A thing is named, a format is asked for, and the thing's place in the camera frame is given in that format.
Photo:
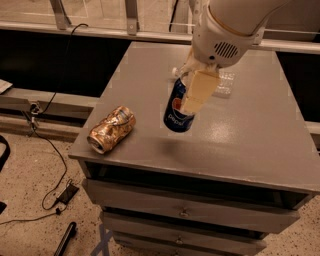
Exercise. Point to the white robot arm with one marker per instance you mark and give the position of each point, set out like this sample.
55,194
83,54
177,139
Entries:
240,16

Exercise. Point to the top grey drawer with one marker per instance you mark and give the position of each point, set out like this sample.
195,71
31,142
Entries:
177,205

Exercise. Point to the grey drawer cabinet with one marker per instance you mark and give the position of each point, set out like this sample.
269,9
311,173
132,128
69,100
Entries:
252,147

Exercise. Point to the bottom grey drawer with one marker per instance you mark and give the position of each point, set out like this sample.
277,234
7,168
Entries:
160,247

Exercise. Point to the clear plastic water bottle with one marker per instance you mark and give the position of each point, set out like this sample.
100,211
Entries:
223,90

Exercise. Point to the metal window railing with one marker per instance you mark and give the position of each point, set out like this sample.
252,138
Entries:
295,28

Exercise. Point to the crushed orange soda can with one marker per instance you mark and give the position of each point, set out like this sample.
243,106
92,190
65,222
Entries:
105,135

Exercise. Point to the grey drawer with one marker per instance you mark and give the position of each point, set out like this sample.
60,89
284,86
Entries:
160,247
177,205
182,237

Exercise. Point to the black power adapter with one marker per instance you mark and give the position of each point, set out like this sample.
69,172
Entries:
67,194

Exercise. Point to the black bar on floor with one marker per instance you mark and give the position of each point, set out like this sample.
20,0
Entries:
69,233

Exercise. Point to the middle grey drawer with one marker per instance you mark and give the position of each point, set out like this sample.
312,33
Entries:
182,237

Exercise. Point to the blue pepsi can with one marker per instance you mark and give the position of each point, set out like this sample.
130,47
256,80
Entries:
173,118

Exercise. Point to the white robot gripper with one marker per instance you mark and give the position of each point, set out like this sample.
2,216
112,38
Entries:
216,42

